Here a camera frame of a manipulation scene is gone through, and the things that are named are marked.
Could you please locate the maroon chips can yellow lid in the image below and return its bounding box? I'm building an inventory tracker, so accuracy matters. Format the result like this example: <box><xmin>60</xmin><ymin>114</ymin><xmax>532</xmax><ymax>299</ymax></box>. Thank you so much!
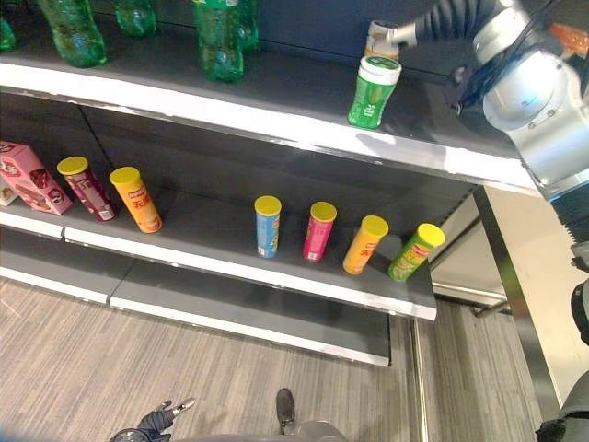
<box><xmin>56</xmin><ymin>156</ymin><xmax>119</xmax><ymax>224</ymax></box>

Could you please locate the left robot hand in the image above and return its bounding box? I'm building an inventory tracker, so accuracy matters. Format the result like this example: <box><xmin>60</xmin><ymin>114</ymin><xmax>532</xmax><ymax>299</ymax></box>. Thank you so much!
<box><xmin>136</xmin><ymin>397</ymin><xmax>197</xmax><ymax>439</ymax></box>

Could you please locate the dark robot foot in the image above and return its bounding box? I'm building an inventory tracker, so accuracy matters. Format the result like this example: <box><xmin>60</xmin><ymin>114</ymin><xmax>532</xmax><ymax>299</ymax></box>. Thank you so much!
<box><xmin>274</xmin><ymin>387</ymin><xmax>297</xmax><ymax>436</ymax></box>

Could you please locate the pink snack box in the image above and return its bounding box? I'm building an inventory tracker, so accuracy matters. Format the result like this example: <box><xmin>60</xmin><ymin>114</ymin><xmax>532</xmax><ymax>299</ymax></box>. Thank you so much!
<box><xmin>0</xmin><ymin>141</ymin><xmax>75</xmax><ymax>216</ymax></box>

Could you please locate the dark shelf board white edge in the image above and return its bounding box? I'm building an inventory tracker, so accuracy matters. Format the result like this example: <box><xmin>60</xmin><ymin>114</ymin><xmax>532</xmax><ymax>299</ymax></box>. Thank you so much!
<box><xmin>0</xmin><ymin>181</ymin><xmax>438</xmax><ymax>322</ymax></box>
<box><xmin>0</xmin><ymin>226</ymin><xmax>393</xmax><ymax>368</ymax></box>
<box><xmin>0</xmin><ymin>11</ymin><xmax>540</xmax><ymax>192</ymax></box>

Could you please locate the pink chips can yellow lid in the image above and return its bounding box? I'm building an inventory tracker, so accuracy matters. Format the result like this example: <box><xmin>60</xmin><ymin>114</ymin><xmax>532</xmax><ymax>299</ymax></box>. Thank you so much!
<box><xmin>302</xmin><ymin>201</ymin><xmax>339</xmax><ymax>263</ymax></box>

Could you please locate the orange object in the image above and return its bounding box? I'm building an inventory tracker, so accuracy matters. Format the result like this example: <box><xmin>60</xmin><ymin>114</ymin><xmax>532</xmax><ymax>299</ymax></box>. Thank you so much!
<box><xmin>548</xmin><ymin>22</ymin><xmax>589</xmax><ymax>59</ymax></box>

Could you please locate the orange white-lidded jar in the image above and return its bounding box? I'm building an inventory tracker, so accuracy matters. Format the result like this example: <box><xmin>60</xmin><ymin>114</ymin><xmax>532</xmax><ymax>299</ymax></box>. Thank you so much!
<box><xmin>364</xmin><ymin>20</ymin><xmax>401</xmax><ymax>62</ymax></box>

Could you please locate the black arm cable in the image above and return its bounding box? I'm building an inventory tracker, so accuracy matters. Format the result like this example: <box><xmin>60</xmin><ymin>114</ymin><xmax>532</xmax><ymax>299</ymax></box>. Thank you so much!
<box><xmin>444</xmin><ymin>0</ymin><xmax>556</xmax><ymax>114</ymax></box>

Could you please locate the green chips can yellow lid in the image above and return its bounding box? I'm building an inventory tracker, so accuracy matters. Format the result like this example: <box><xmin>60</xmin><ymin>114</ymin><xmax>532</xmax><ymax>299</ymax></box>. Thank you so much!
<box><xmin>387</xmin><ymin>222</ymin><xmax>446</xmax><ymax>283</ymax></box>

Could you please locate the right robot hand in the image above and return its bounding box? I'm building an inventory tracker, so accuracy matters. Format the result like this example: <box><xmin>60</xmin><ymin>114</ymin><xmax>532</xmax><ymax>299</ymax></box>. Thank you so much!
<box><xmin>391</xmin><ymin>0</ymin><xmax>496</xmax><ymax>50</ymax></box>

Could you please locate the green white-lidded jar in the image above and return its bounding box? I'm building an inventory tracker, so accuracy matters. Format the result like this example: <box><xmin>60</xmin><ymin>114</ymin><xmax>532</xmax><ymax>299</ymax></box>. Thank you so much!
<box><xmin>347</xmin><ymin>55</ymin><xmax>403</xmax><ymax>131</ymax></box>

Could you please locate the small pale snack box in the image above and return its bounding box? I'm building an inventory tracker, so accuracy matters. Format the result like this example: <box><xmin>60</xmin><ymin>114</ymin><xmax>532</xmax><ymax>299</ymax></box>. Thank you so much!
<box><xmin>0</xmin><ymin>178</ymin><xmax>19</xmax><ymax>207</ymax></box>

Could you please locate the blue chips can yellow lid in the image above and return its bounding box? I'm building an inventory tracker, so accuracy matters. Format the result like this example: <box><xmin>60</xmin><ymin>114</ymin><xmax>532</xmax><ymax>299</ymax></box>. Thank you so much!
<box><xmin>253</xmin><ymin>194</ymin><xmax>283</xmax><ymax>260</ymax></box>

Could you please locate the metal floor strip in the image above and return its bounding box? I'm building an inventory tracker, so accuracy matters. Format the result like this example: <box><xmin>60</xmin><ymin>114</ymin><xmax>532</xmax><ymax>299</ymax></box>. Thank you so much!
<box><xmin>408</xmin><ymin>316</ymin><xmax>430</xmax><ymax>442</ymax></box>

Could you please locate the dark metal shelf upright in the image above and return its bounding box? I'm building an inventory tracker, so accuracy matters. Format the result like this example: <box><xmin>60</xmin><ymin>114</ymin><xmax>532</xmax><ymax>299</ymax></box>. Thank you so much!
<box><xmin>472</xmin><ymin>186</ymin><xmax>568</xmax><ymax>409</ymax></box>

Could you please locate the orange chips can yellow lid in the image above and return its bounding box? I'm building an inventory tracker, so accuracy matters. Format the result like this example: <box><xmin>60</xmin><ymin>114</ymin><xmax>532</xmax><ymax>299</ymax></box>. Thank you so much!
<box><xmin>341</xmin><ymin>215</ymin><xmax>390</xmax><ymax>276</ymax></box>
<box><xmin>109</xmin><ymin>166</ymin><xmax>164</xmax><ymax>235</ymax></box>

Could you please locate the green plastic soda bottle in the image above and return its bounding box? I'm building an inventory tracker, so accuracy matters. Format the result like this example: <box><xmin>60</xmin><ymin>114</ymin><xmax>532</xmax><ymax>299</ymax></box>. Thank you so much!
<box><xmin>36</xmin><ymin>0</ymin><xmax>109</xmax><ymax>69</ymax></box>
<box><xmin>191</xmin><ymin>0</ymin><xmax>246</xmax><ymax>84</ymax></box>
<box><xmin>114</xmin><ymin>0</ymin><xmax>158</xmax><ymax>39</ymax></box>
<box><xmin>239</xmin><ymin>0</ymin><xmax>260</xmax><ymax>52</ymax></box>
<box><xmin>0</xmin><ymin>17</ymin><xmax>17</xmax><ymax>52</ymax></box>

